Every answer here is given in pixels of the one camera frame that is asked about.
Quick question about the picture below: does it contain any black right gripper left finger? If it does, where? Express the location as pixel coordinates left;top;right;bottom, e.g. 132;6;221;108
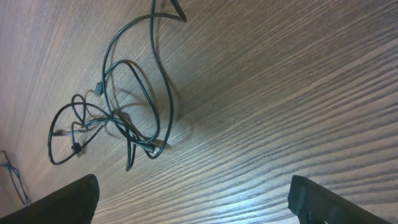
1;174;100;224

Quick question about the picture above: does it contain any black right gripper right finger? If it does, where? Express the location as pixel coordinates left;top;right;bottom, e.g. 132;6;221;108
287;175;389;224

